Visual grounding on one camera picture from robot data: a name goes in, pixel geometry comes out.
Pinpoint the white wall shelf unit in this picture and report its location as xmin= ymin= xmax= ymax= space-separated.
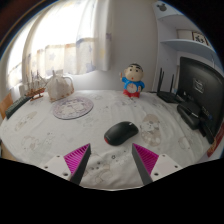
xmin=152 ymin=1 xmax=218 ymax=95

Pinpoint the large white conch shell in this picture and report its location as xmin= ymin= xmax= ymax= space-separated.
xmin=45 ymin=70 xmax=74 ymax=102

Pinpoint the black router with antennas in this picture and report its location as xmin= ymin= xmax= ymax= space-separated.
xmin=156 ymin=67 xmax=183 ymax=104

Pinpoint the black computer monitor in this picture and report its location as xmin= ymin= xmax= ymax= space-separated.
xmin=176 ymin=56 xmax=224 ymax=135

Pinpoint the black keyboard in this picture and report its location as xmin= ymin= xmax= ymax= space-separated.
xmin=4 ymin=95 xmax=32 ymax=120

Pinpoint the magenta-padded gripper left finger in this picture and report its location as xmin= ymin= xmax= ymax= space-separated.
xmin=39 ymin=143 xmax=92 ymax=186

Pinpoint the white kettle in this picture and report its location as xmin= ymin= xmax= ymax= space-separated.
xmin=63 ymin=75 xmax=75 ymax=94

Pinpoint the white cartoon-print tablecloth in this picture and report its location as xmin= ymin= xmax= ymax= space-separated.
xmin=0 ymin=89 xmax=215 ymax=191

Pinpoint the black box device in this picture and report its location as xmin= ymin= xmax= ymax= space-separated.
xmin=176 ymin=100 xmax=205 ymax=131

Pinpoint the white star-print curtain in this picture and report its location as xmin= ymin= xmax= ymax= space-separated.
xmin=6 ymin=0 xmax=113 ymax=88

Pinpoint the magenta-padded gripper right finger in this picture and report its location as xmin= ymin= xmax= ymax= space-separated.
xmin=131 ymin=143 xmax=184 ymax=186

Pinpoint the black computer mouse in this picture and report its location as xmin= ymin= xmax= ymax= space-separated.
xmin=103 ymin=121 xmax=140 ymax=147

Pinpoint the round purple printed mouse pad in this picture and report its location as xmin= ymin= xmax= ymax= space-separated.
xmin=52 ymin=96 xmax=95 ymax=121

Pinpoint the orange wooden chair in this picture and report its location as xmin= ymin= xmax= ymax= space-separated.
xmin=0 ymin=93 xmax=14 ymax=120

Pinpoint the cartoon boy figurine clock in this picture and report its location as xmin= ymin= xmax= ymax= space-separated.
xmin=119 ymin=63 xmax=146 ymax=99

